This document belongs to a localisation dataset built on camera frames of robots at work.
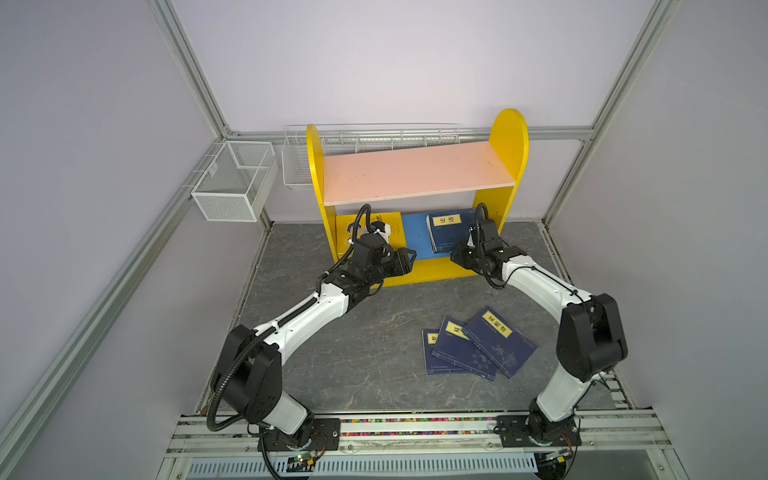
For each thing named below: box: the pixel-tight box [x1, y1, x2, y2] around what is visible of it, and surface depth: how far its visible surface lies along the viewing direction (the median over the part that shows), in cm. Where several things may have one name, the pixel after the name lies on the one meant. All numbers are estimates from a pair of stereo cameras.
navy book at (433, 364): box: [422, 329, 466, 375], surface depth 86 cm
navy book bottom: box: [431, 315, 499, 381], surface depth 87 cm
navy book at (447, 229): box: [426, 208, 477, 253], surface depth 96 cm
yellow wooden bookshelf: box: [306, 108, 529, 287], surface depth 77 cm
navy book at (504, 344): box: [462, 305, 538, 379], surface depth 88 cm
